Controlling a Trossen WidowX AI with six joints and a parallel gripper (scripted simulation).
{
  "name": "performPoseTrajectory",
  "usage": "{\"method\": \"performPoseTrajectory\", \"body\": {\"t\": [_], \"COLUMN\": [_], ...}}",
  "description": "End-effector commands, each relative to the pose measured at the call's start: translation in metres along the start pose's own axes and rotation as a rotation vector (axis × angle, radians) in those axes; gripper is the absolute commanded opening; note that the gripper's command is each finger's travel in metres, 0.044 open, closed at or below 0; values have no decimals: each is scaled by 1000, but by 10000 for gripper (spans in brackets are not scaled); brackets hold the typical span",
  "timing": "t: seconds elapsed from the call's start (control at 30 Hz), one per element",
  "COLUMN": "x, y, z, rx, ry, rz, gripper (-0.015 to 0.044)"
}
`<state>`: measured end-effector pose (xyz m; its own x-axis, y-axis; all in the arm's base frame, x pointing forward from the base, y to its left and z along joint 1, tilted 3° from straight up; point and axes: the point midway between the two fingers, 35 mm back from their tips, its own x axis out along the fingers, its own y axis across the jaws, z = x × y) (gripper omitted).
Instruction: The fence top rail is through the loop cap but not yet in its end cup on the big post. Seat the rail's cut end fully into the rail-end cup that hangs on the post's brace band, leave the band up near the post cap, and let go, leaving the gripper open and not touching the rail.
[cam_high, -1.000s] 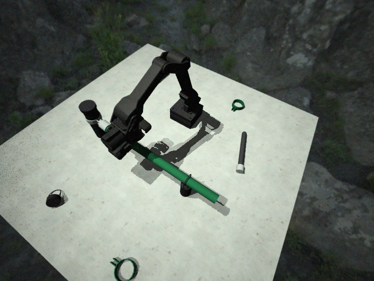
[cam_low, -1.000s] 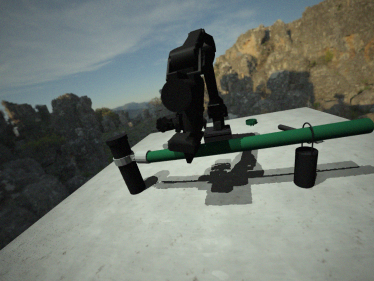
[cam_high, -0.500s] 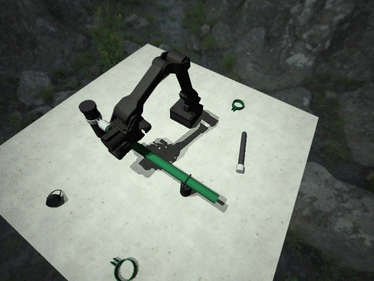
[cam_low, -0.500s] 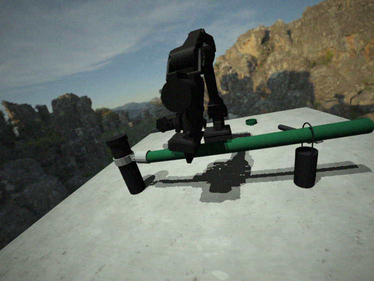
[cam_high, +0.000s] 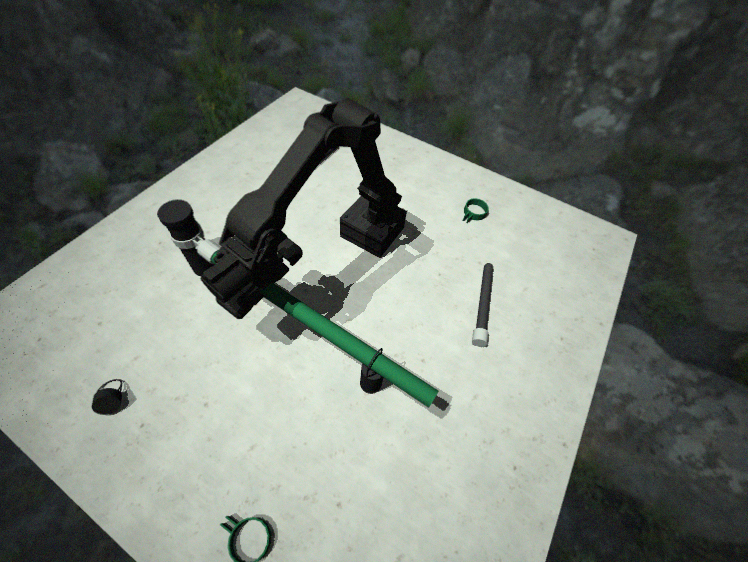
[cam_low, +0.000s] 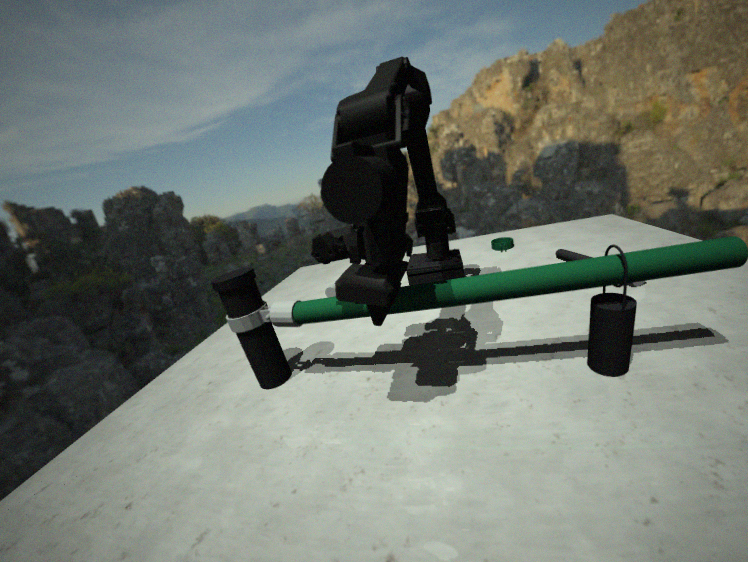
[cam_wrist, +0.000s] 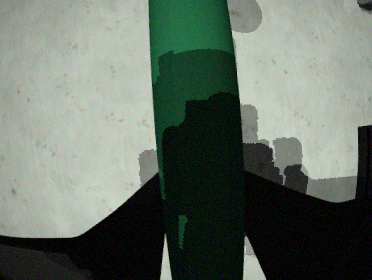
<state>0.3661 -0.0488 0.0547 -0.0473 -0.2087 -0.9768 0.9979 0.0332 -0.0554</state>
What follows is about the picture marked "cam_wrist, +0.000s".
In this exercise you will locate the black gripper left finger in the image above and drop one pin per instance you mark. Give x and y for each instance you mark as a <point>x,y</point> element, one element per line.
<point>127,245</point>

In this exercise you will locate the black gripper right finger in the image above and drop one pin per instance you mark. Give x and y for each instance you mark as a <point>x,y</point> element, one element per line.
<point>300,237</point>

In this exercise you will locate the green pipe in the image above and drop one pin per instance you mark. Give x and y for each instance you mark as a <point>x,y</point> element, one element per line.
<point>199,137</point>

